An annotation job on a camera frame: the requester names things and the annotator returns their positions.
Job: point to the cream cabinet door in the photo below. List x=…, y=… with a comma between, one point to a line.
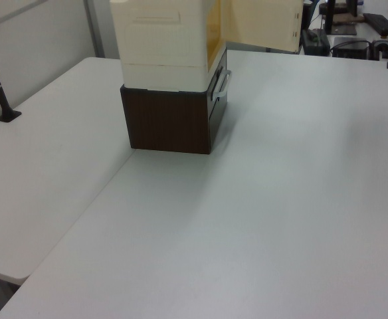
x=260, y=23

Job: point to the cream plastic cabinet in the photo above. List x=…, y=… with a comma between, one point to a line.
x=160, y=43

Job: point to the dark brown drawer box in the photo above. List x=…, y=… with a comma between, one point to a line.
x=167, y=123

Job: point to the green and black device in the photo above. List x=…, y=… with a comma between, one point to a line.
x=316, y=41

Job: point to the black stand with base plate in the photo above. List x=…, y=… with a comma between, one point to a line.
x=337, y=28

